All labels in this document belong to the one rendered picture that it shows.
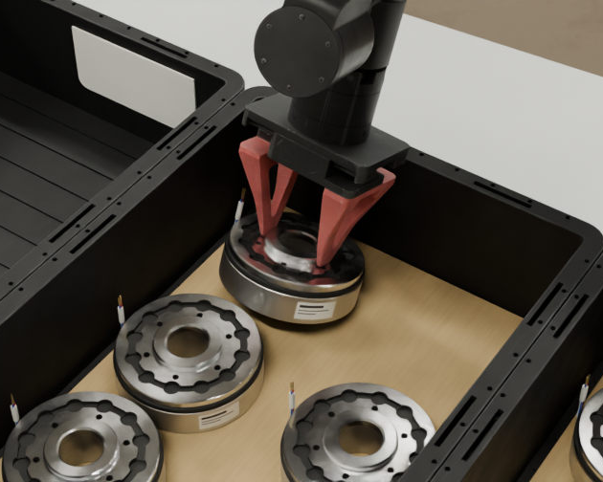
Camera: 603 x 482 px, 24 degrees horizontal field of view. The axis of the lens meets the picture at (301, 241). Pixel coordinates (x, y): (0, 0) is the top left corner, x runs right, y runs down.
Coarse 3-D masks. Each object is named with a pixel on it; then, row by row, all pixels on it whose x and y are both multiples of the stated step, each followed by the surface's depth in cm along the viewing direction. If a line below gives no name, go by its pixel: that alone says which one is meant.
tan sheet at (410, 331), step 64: (384, 256) 107; (256, 320) 102; (384, 320) 102; (448, 320) 102; (512, 320) 102; (320, 384) 98; (384, 384) 98; (448, 384) 98; (192, 448) 94; (256, 448) 94
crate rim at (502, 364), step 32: (256, 96) 105; (224, 128) 102; (192, 160) 100; (416, 160) 99; (128, 192) 97; (480, 192) 97; (512, 192) 97; (96, 224) 95; (544, 224) 95; (576, 224) 95; (64, 256) 92; (576, 256) 92; (32, 288) 90; (0, 320) 88; (544, 320) 88; (512, 352) 86; (480, 384) 85; (448, 416) 83; (448, 448) 81; (416, 480) 80
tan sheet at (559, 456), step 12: (600, 384) 98; (564, 432) 95; (564, 444) 94; (552, 456) 93; (564, 456) 93; (540, 468) 92; (552, 468) 92; (564, 468) 92; (540, 480) 92; (552, 480) 92; (564, 480) 92
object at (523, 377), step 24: (600, 264) 92; (576, 288) 90; (600, 288) 90; (576, 312) 91; (552, 336) 87; (528, 360) 86; (552, 360) 87; (504, 384) 85; (528, 384) 85; (504, 408) 83; (480, 432) 82; (456, 456) 81; (480, 456) 81; (432, 480) 80; (456, 480) 80
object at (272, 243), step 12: (276, 228) 102; (288, 228) 102; (300, 228) 102; (264, 240) 101; (276, 240) 100; (312, 240) 102; (276, 252) 99; (288, 252) 99; (300, 252) 99; (312, 252) 100; (300, 264) 99; (312, 264) 99
